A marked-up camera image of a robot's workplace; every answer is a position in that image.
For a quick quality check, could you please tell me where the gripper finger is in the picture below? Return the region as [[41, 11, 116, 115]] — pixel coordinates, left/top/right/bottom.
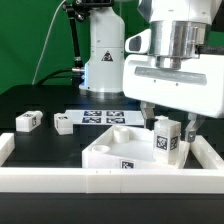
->
[[185, 113, 205, 143], [140, 101, 156, 129]]

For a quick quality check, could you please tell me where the white square tabletop panel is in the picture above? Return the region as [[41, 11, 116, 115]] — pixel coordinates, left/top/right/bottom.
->
[[82, 125, 189, 169]]

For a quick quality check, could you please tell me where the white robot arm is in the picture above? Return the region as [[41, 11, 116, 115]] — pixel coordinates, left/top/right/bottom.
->
[[81, 0, 224, 142]]

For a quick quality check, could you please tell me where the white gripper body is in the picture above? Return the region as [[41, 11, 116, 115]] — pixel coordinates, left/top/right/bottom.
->
[[123, 55, 224, 118]]

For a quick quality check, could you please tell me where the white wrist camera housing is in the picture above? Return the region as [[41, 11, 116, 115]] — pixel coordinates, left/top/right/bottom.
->
[[125, 29, 151, 54]]

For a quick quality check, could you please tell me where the white U-shaped obstacle fence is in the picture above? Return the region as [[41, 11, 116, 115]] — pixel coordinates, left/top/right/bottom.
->
[[0, 133, 224, 194]]

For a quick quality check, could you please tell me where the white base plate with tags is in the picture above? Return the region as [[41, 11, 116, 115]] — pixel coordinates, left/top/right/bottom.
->
[[65, 110, 144, 126]]

